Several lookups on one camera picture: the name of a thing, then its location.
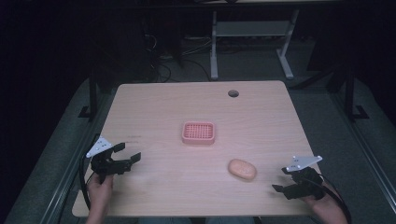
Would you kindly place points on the person's left hand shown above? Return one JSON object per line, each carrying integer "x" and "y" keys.
{"x": 100, "y": 194}

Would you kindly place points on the black metal stand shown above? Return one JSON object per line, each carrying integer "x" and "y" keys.
{"x": 350, "y": 93}
{"x": 92, "y": 93}

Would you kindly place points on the pink soap dish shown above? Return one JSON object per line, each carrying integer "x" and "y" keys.
{"x": 198, "y": 133}

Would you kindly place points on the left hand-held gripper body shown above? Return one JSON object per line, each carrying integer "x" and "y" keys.
{"x": 106, "y": 166}

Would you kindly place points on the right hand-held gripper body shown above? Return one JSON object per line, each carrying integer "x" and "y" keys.
{"x": 306, "y": 182}

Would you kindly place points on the aluminium floor rail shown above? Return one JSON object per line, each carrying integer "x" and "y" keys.
{"x": 364, "y": 149}
{"x": 67, "y": 174}

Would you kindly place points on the white metal table frame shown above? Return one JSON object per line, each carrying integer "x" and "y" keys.
{"x": 252, "y": 28}

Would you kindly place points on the person's right hand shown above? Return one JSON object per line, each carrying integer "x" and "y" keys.
{"x": 323, "y": 205}

